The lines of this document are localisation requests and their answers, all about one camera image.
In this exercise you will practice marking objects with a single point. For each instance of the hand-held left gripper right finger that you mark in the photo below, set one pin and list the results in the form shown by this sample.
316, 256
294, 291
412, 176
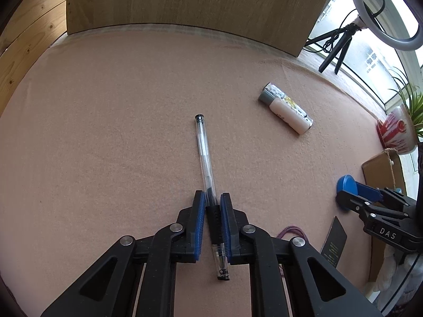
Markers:
226, 228

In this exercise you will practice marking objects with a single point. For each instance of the blue round lid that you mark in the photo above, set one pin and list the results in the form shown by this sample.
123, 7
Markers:
346, 185

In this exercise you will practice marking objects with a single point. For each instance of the black card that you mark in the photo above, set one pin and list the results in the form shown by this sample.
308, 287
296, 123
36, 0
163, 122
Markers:
335, 241

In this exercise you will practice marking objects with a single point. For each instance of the patterned lighter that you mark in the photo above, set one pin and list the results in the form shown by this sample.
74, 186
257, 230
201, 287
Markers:
294, 104

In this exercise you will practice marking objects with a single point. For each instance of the clear black pen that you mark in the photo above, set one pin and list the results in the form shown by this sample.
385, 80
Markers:
204, 152

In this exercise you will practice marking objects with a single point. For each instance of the cardboard box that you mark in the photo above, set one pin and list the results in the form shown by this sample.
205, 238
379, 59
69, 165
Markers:
376, 171

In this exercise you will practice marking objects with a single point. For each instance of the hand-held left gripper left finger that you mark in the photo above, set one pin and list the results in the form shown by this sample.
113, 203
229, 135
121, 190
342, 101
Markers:
198, 224

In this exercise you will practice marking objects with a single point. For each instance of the checked white cloth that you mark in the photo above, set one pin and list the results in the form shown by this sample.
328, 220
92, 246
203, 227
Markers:
347, 86

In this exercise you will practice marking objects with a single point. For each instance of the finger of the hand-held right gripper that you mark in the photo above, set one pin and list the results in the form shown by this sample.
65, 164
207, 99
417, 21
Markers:
366, 190
353, 201

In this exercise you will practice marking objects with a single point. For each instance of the pink plant saucer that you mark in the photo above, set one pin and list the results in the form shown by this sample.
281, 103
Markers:
380, 135

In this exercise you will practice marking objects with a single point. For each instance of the light wooden board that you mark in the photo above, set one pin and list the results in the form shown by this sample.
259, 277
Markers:
198, 3

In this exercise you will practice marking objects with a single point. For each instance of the spider plant in red-white pot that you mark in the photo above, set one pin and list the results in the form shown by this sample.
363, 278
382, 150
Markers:
400, 128

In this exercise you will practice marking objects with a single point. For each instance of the pine wood panel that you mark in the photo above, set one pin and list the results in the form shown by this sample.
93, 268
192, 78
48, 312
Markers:
29, 33

